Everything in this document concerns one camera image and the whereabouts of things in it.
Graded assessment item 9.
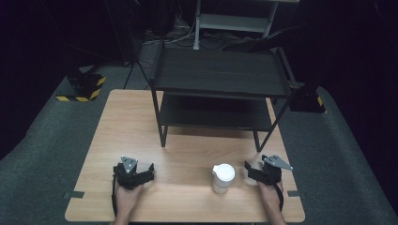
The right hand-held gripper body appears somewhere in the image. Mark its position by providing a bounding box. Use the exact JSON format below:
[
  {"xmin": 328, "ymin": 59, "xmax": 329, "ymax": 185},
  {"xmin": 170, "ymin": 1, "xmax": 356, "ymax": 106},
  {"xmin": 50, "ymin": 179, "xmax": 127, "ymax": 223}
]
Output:
[{"xmin": 258, "ymin": 154, "xmax": 295, "ymax": 186}]

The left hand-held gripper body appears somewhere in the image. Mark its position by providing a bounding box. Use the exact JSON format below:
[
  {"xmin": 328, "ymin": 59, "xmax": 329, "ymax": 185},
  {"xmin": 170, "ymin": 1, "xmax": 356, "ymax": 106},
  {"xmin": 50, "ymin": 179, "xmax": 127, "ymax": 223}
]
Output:
[{"xmin": 118, "ymin": 155, "xmax": 145, "ymax": 191}]

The person's right hand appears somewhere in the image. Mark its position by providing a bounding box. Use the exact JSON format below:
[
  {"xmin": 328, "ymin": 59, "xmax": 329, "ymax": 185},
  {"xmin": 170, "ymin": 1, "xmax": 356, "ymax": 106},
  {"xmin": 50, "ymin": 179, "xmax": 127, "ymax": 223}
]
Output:
[{"xmin": 256, "ymin": 180, "xmax": 285, "ymax": 218}]

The white cup with lid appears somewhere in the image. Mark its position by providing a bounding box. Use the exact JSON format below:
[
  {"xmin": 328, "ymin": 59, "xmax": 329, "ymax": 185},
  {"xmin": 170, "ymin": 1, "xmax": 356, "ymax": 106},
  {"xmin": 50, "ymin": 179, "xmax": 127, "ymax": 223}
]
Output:
[{"xmin": 211, "ymin": 163, "xmax": 237, "ymax": 194}]

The black yellow striped stand base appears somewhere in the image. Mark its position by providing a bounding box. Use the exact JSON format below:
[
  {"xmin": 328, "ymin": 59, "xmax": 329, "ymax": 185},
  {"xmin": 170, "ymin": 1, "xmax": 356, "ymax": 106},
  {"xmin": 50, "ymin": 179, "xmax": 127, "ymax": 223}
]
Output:
[
  {"xmin": 55, "ymin": 72, "xmax": 107, "ymax": 102},
  {"xmin": 288, "ymin": 87, "xmax": 327, "ymax": 113}
]

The black two-tier shelf rack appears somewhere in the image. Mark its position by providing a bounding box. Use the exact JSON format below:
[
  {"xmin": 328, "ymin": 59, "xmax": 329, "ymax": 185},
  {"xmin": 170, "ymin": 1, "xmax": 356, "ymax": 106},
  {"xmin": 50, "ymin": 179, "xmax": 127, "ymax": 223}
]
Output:
[{"xmin": 149, "ymin": 39, "xmax": 305, "ymax": 153}]

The black tripod stand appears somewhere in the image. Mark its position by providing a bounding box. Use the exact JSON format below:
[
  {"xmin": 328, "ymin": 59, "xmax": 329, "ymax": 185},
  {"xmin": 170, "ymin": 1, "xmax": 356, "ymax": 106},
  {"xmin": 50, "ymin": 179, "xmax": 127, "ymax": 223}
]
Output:
[{"xmin": 122, "ymin": 46, "xmax": 152, "ymax": 91}]

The white metal stand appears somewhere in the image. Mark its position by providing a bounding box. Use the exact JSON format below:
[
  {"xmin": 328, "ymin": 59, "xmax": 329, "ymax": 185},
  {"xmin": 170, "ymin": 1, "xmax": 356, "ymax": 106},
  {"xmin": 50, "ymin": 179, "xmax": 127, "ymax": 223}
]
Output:
[{"xmin": 192, "ymin": 0, "xmax": 300, "ymax": 51}]

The black left gripper strap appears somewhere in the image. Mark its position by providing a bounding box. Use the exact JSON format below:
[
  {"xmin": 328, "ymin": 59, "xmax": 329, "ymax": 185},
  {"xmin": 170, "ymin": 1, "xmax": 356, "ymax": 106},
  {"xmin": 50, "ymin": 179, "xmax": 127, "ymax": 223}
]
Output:
[{"xmin": 111, "ymin": 174, "xmax": 118, "ymax": 218}]

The black gripper strap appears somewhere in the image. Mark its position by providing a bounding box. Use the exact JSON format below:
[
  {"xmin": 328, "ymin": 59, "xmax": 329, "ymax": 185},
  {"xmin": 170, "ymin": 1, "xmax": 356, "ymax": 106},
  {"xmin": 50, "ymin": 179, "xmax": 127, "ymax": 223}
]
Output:
[
  {"xmin": 111, "ymin": 174, "xmax": 118, "ymax": 218},
  {"xmin": 273, "ymin": 184, "xmax": 285, "ymax": 212}
]

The black right gripper strap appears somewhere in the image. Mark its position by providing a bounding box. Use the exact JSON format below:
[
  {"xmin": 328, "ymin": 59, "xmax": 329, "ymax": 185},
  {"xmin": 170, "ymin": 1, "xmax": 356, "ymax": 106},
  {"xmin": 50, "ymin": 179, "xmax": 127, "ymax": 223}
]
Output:
[{"xmin": 273, "ymin": 184, "xmax": 285, "ymax": 212}]

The bundle of floor cables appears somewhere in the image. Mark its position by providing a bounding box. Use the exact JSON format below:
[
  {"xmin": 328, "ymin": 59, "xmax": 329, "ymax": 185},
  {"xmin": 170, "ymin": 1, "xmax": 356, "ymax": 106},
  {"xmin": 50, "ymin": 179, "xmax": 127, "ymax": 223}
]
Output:
[{"xmin": 141, "ymin": 3, "xmax": 199, "ymax": 51}]

